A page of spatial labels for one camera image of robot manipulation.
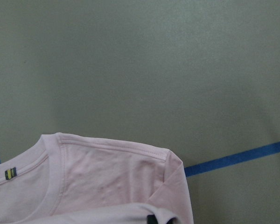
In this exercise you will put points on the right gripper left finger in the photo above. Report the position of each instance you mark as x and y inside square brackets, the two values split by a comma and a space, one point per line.
[151, 219]

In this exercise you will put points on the pink Snoopy t-shirt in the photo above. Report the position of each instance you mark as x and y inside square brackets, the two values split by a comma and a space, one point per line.
[70, 179]

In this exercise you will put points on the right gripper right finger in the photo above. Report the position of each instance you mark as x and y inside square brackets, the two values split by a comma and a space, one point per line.
[171, 221]

